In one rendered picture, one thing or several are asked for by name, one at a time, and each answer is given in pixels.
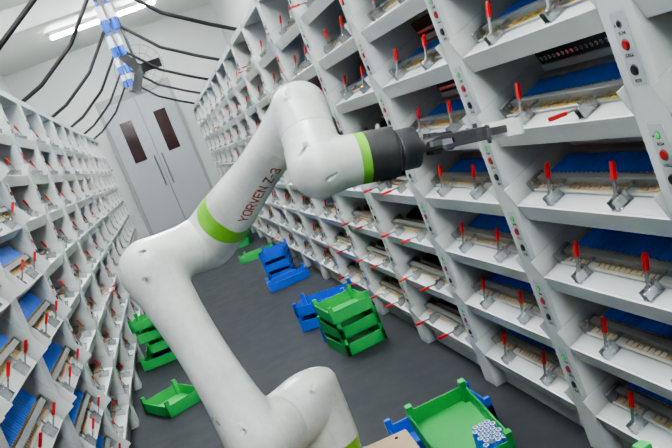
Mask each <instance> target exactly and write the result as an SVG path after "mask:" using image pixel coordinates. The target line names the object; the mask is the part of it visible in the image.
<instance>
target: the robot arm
mask: <svg viewBox="0 0 672 448"><path fill-rule="evenodd" d="M375 125H376V126H375V127H376V128H375V129H372V130H367V131H362V132H358V133H353V134H347V135H339V134H338V133H337V130H336V128H335V125H334V122H333V118H332V115H331V111H330V107H329V103H328V100H327V98H326V96H325V94H324V93H323V91H322V90H321V89H320V88H319V87H317V86H316V85H314V84H312V83H310V82H306V81H293V82H290V83H287V84H285V85H284V86H282V87H281V88H280V89H279V90H278V91H277V92H276V94H275V95H274V97H273V99H272V101H271V104H270V106H269V108H268V110H267V112H266V114H265V116H264V118H263V120H262V122H261V124H260V126H259V127H258V129H257V131H256V133H255V134H254V136H253V138H252V139H251V141H250V142H249V144H248V145H247V147H246V148H245V149H244V151H243V152H242V154H241V155H240V156H239V158H238V159H237V161H236V162H235V163H234V164H233V166H232V167H231V168H230V169H229V171H228V172H227V173H226V174H225V175H224V176H223V177H222V178H221V180H220V181H219V182H218V183H217V184H216V185H215V186H214V187H213V189H212V190H211V191H210V192H209V193H208V195H207V196H206V197H205V198H204V199H203V201H202V202H201V203H200V204H199V206H198V207H197V208H196V210H195V211H194V212H193V214H192V215H191V217H190V218H189V219H188V220H186V221H184V222H182V223H181V224H179V225H177V226H175V227H173V228H171V229H168V230H166V231H164V232H161V233H158V234H156V235H153V236H150V237H147V238H143V239H140V240H138V241H135V242H134V243H132V244H131V245H130V246H128V247H127V248H126V249H125V251H124V252H123V254H122V255H121V258H120V260H119V265H118V275H119V279H120V281H121V284H122V285H123V287H124V288H125V289H126V291H127V292H128V293H129V294H130V295H131V297H132V298H133V299H134V300H135V302H136V303H137V304H138V305H139V306H140V307H141V309H142V310H143V311H144V313H145V314H146V315H147V316H148V318H149V319H150V320H151V322H152V323H153V325H154V326H155V327H156V329H157V330H158V331H159V333H160V334H161V336H162V337H163V339H164V340H165V341H166V343H167V344H168V346H169V347H170V349H171V350H172V352H173V353H174V355H175V357H176V358H177V360H178V361H179V363H180V364H181V366H182V368H183V369H184V371H185V373H186V374H187V376H188V378H189V380H190V381H191V383H192V385H193V386H194V388H195V390H196V392H197V394H198V395H199V397H200V399H201V401H202V403H203V405H204V407H205V409H206V411H207V413H208V414H209V417H210V419H211V421H212V423H213V425H214V427H215V429H216V431H217V434H218V436H219V438H220V440H221V442H222V445H223V447H224V448H362V446H361V444H360V441H359V434H358V430H357V428H356V425H355V423H354V420H353V418H352V415H351V412H350V410H349V407H348V405H347V402H346V400H345V397H344V394H343V392H342V389H341V387H340V385H339V382H338V380H337V377H336V375H335V373H334V372H333V371H332V370H331V369H329V368H327V367H313V368H309V369H306V370H303V371H300V372H298V373H296V374H294V375H293V376H291V377H290V378H288V379H287V380H285V381H284V382H283V383H282V384H281V385H280V386H279V387H277V388H276V389H275V390H274V391H272V392H271V393H270V394H269V395H267V396H265V395H263V393H262V392H261V391H260V389H259V388H258V387H257V386H256V384H255V383H254V382H253V380H252V379H251V378H250V376H249V375H248V374H247V372H246V371H245V369H244V368H243V367H242V365H241V364H240V362H239V361H238V360H237V358H236V357H235V355H234V354H233V352H232V351H231V349H230V348H229V346H228V345H227V343H226V342H225V340H224V339H223V337H222V335H221V334H220V332H219V331H218V329H217V327H216V326H215V324H214V322H213V321H212V319H211V317H210V316H209V314H208V312H207V310H206V309H205V307H204V305H203V303H202V301H201V299H200V298H199V296H198V294H197V292H196V290H195V288H194V286H193V284H192V282H191V278H192V276H194V275H196V274H199V273H201V272H204V271H207V270H210V269H212V268H215V267H218V266H221V265H222V264H224V263H226V262H227V261H228V260H229V259H230V258H231V257H232V255H233V254H234V253H235V251H236V250H237V248H238V247H239V246H240V244H241V243H242V241H243V240H244V238H245V237H246V235H247V233H248V232H249V230H250V229H251V227H252V225H253V224H254V222H255V220H256V218H257V217H258V215H259V213H260V211H261V209H262V207H263V206H264V204H265V202H266V200H267V198H268V197H269V195H270V193H271V192H272V190H273V188H274V187H275V185H276V184H277V182H278V181H279V179H280V178H281V177H282V175H283V174H284V172H285V171H286V170H288V175H289V178H290V181H291V183H292V184H293V186H294V187H295V188H296V189H297V190H298V191H299V192H300V193H302V194H303V195H305V196H307V197H310V198H315V199H323V198H328V197H331V196H333V195H335V194H337V193H339V192H341V191H344V190H347V189H349V188H352V187H356V186H360V185H364V184H369V183H373V182H378V181H380V182H381V181H384V182H385V183H386V185H387V189H390V188H392V179H396V178H397V177H399V176H400V175H401V173H402V171H406V170H411V169H415V168H419V167H421V165H422V164H423V154H424V152H426V155H435V154H439V153H441V152H443V151H447V150H452V149H454V148H455V147H456V146H461V145H466V144H470V143H475V142H479V141H485V140H487V141H488V143H492V140H494V139H499V138H503V137H508V136H513V135H517V134H522V133H524V127H523V122H522V117H517V118H511V119H506V120H501V121H496V122H491V123H486V124H482V125H478V127H477V123H474V124H472V127H473V128H466V129H464V130H459V131H455V132H452V131H443V132H438V133H437V132H432V133H426V134H423V137H421V138H420V137H419V134H418V132H417V130H416V129H415V128H413V127H406V128H401V129H396V130H393V129H392V128H391V127H389V126H387V127H382V128H381V127H380V125H379V123H378V124H375Z"/></svg>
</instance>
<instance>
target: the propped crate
mask: <svg viewBox="0 0 672 448"><path fill-rule="evenodd" d="M457 383H458V386H459V387H457V388H455V389H453V390H451V391H449V392H447V393H445V394H443V395H441V396H439V397H437V398H435V399H432V400H430V401H428V402H426V403H424V404H422V405H420V406H418V407H416V408H414V409H413V407H412V406H411V404H410V403H409V404H407V405H405V406H404V408H405V411H406V414H407V417H408V420H409V423H410V426H411V427H412V429H413V430H414V432H415V433H416V434H417V436H418V437H419V439H420V440H421V441H422V443H423V444H424V445H425V447H426V448H476V445H475V441H474V438H473V435H472V431H473V429H472V427H473V426H474V425H478V424H479V423H480V422H483V423H484V420H486V419H489V420H490V422H491V421H495V422H496V425H497V427H500V428H501V429H502V432H503V434H504V435H505V437H506V439H507V441H506V442H504V443H502V444H500V445H498V446H496V447H494V448H516V444H515V441H514V437H513V434H512V431H511V430H510V429H509V428H507V429H505V428H504V427H503V426H502V424H501V423H500V422H499V421H498V420H497V419H496V418H495V417H494V416H493V415H492V413H491V412H490V411H489V410H488V409H487V408H486V407H485V406H484V405H483V404H482V403H481V401H480V400H479V399H478V398H477V397H476V396H475V395H474V394H473V393H472V392H471V391H470V389H469V388H468V387H467V386H466V382H465V380H464V379H463V378H460V379H458V380H457Z"/></svg>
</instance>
